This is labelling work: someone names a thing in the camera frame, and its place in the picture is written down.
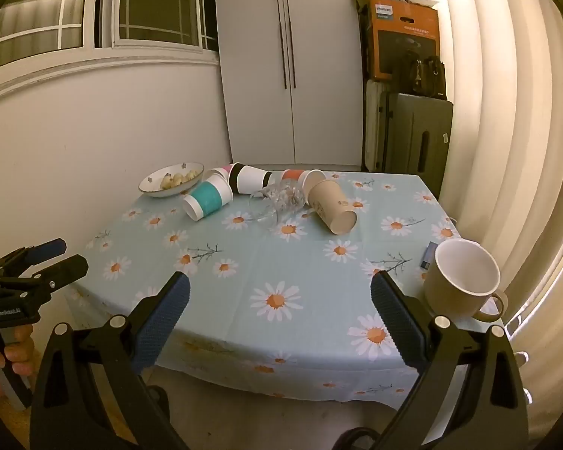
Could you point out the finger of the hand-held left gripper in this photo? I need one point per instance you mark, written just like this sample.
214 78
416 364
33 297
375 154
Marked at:
68 269
47 248

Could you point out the orange cardboard box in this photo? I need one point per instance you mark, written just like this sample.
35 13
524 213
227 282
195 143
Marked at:
403 33

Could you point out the clear glass cup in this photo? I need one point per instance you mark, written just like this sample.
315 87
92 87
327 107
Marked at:
277 201

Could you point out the black band white cup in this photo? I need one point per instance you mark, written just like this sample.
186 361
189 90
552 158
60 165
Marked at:
251 178

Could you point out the white ceramic mug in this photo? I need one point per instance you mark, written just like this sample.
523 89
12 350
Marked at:
455 286

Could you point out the white bowl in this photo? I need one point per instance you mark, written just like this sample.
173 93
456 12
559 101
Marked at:
155 187

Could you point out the white-framed window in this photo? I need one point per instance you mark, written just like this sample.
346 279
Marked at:
122 4

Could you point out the cream curtain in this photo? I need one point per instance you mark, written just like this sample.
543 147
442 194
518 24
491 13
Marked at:
506 126

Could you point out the red band white cup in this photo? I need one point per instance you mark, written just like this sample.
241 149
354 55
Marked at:
293 176

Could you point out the white wardrobe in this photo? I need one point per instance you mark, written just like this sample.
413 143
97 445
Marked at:
319 65

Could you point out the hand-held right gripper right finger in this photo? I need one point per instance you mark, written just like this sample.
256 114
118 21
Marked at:
396 318

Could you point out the teal band white cup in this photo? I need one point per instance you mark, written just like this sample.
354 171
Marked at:
211 198

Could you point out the dark handbag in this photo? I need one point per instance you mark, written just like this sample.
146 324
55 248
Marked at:
422 75

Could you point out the pink band white cup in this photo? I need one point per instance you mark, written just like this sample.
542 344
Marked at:
221 172

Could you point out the grey suitcase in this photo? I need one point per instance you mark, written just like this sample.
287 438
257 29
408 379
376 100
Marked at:
417 140

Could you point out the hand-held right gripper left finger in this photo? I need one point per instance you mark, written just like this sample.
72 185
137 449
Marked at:
163 321

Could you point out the person's left hand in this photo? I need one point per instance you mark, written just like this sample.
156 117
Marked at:
21 349

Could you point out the daisy print tablecloth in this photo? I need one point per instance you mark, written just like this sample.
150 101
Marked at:
281 262

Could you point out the brown paper cup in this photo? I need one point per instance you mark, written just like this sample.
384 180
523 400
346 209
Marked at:
331 206

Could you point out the pale snack pieces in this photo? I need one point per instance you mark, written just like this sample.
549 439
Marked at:
180 179

